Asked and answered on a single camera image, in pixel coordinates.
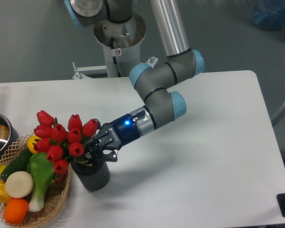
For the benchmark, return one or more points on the woven wicker basket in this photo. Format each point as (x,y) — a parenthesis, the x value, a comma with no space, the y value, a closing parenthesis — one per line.
(55,196)

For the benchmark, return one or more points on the red tulip bouquet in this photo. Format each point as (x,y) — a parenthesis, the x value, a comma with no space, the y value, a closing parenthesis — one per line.
(61,145)

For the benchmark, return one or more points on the yellow squash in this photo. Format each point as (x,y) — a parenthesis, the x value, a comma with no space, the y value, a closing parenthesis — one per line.
(31,142)

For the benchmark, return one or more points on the orange fruit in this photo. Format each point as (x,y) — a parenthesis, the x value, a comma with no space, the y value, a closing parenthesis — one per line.
(15,211)

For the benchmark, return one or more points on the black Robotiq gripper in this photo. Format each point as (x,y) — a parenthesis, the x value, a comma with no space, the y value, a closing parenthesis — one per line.
(111,136)

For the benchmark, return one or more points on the blue plastic bag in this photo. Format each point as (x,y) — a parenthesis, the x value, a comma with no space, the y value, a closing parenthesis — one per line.
(268,15)

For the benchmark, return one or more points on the green bok choy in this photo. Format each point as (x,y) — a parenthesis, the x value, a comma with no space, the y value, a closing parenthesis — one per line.
(42,173)

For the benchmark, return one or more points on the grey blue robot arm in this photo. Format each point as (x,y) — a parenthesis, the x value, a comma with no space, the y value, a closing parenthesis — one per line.
(151,79)

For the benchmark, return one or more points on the beige round bun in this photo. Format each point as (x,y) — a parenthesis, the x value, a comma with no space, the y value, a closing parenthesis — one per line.
(19,184)

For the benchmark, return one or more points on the dark grey ribbed vase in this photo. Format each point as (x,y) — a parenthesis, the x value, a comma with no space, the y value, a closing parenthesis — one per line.
(93,175)

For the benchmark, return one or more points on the green cucumber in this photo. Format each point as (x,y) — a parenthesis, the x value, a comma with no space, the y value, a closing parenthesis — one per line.
(18,164)

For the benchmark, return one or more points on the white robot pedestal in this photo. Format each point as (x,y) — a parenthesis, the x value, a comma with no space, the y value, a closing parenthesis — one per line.
(121,44)

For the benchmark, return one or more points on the yellow bell pepper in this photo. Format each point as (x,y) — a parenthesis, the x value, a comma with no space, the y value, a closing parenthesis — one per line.
(4,196)

